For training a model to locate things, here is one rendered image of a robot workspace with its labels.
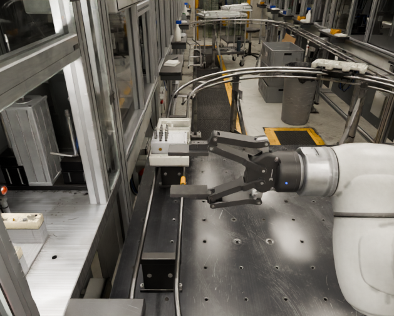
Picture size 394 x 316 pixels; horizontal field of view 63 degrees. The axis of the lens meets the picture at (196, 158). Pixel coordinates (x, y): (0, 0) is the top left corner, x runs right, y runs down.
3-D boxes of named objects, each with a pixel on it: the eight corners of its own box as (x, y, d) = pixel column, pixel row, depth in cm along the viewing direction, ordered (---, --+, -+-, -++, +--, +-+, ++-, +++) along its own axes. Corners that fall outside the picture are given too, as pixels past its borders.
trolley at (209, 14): (202, 69, 567) (203, 10, 520) (193, 63, 614) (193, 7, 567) (247, 66, 591) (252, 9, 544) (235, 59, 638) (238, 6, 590)
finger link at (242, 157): (264, 175, 56) (268, 169, 55) (206, 152, 54) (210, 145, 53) (260, 164, 60) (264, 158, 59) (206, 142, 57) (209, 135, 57)
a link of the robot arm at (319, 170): (323, 138, 60) (292, 137, 60) (342, 162, 52) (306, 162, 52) (314, 179, 64) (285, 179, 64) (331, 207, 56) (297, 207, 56)
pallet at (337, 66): (309, 74, 242) (312, 61, 237) (314, 70, 252) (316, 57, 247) (362, 81, 225) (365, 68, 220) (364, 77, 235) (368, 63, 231)
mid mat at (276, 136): (351, 177, 262) (351, 176, 262) (284, 177, 262) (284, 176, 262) (312, 128, 349) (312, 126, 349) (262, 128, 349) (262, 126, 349)
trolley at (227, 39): (252, 54, 681) (257, 4, 633) (225, 55, 674) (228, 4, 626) (242, 47, 753) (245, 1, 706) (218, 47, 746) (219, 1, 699)
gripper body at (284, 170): (287, 179, 63) (240, 179, 63) (294, 141, 59) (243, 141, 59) (297, 202, 57) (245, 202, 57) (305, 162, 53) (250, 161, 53)
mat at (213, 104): (260, 175, 266) (260, 173, 265) (189, 175, 266) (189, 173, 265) (218, 45, 775) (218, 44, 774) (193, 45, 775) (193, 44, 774)
